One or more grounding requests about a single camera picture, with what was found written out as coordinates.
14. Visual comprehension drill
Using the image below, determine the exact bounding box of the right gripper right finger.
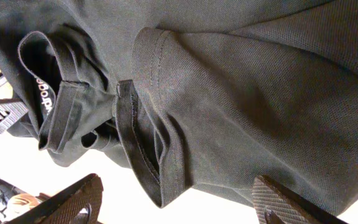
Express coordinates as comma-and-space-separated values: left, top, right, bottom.
252, 175, 346, 224

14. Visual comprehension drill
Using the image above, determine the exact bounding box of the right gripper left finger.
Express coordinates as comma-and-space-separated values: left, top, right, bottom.
8, 174, 103, 224

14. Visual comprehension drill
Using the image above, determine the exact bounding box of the black polo shirt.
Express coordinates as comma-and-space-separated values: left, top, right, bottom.
0, 0, 358, 215

